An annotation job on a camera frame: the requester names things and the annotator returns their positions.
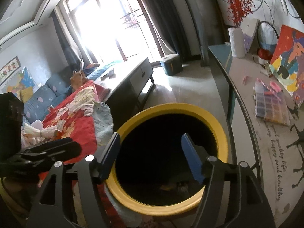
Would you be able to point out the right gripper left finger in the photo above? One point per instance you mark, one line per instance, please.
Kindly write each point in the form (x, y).
(54, 205)

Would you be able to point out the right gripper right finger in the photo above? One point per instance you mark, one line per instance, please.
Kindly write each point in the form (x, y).
(247, 206)

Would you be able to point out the yellow rimmed black trash bin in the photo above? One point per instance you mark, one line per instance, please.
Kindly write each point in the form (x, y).
(151, 174)

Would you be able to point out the red floral blanket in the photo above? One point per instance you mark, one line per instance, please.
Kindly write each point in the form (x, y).
(74, 117)

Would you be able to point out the yellow cushion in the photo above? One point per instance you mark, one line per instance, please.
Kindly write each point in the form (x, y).
(26, 94)

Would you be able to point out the china map poster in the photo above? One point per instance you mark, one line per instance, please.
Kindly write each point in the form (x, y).
(20, 80)

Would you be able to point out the tv console cabinet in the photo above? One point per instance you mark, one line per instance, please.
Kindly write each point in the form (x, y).
(274, 151)

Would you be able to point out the blue sectional sofa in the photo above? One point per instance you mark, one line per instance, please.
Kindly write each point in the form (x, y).
(52, 93)

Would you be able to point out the clear bead organiser box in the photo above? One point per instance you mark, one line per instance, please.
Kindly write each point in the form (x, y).
(269, 105)

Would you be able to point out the blue left curtain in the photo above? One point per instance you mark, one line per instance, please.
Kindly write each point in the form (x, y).
(75, 55)

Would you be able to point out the folded paper on table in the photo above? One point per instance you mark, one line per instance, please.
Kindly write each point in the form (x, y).
(108, 73)

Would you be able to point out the dark wooden coffee table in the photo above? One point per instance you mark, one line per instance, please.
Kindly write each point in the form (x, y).
(130, 87)

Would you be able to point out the colourful portrait painting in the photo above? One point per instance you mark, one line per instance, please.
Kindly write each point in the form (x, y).
(287, 62)

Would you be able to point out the blue storage stool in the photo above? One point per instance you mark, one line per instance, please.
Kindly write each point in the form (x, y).
(171, 64)

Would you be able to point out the white paper towel roll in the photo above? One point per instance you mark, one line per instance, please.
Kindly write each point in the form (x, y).
(236, 42)

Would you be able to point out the dark grey right curtain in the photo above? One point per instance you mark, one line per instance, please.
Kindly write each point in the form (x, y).
(169, 28)

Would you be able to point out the red berry branches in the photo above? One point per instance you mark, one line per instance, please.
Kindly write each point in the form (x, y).
(238, 10)

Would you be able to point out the grey standing air conditioner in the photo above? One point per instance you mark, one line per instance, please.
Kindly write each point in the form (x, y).
(199, 28)

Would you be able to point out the right embroidery wall picture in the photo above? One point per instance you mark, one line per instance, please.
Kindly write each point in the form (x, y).
(8, 69)

